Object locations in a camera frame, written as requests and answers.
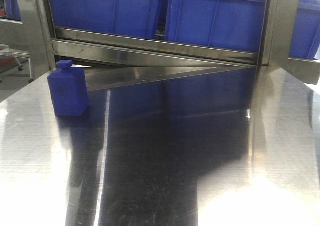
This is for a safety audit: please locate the blue bottle part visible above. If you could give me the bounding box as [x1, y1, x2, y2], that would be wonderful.
[47, 60, 89, 117]

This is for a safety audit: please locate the blue bin centre right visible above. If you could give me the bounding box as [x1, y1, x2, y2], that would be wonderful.
[165, 0, 266, 53]

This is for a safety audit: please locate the blue bin centre left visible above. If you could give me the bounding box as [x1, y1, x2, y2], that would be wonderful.
[49, 0, 161, 39]

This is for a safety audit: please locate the blue bin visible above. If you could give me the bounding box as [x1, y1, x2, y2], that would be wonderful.
[4, 0, 22, 21]
[165, 0, 266, 53]
[289, 0, 320, 60]
[49, 0, 161, 39]

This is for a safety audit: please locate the wheeled metal cart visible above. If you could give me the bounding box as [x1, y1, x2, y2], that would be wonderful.
[0, 44, 35, 83]

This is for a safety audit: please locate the blue bin far right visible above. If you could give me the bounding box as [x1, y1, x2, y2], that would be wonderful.
[289, 0, 320, 60]

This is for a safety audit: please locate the stainless steel shelf rack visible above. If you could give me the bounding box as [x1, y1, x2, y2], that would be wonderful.
[0, 0, 320, 91]

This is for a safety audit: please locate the blue bin far left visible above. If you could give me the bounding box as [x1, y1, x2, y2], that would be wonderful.
[4, 0, 22, 21]

